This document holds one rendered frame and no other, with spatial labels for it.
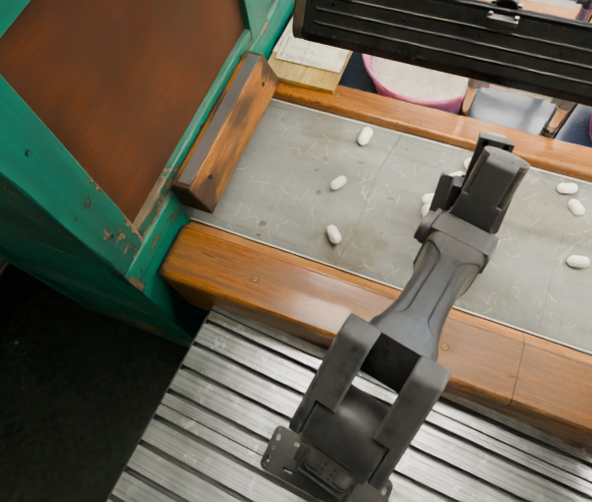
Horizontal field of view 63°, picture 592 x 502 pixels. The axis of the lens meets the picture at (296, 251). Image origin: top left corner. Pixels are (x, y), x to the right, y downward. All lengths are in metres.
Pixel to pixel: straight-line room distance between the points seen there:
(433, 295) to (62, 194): 0.42
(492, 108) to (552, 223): 0.31
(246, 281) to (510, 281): 0.43
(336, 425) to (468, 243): 0.25
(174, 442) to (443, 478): 0.43
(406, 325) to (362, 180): 0.51
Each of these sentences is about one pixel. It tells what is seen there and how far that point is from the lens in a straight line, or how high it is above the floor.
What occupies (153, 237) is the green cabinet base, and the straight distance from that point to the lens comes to 0.80.
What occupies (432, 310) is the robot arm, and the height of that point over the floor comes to 1.08.
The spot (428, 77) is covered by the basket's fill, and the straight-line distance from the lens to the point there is 1.07.
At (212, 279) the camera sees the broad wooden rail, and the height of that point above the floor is 0.76.
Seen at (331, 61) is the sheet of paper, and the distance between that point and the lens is 1.01.
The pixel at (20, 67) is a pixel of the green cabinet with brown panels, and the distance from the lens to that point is 0.56.
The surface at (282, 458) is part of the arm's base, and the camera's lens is 0.82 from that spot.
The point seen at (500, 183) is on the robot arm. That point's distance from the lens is 0.59.
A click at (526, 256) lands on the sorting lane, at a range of 0.88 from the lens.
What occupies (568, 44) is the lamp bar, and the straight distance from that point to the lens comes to 0.63.
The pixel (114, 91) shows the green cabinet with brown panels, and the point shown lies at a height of 1.05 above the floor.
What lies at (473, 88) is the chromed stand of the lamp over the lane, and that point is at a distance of 0.92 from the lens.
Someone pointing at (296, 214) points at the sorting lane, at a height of 0.74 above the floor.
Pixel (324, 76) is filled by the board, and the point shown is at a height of 0.78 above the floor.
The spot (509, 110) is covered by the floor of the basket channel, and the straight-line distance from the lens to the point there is 1.12.
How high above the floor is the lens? 1.50
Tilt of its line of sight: 66 degrees down
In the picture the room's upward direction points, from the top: 12 degrees counter-clockwise
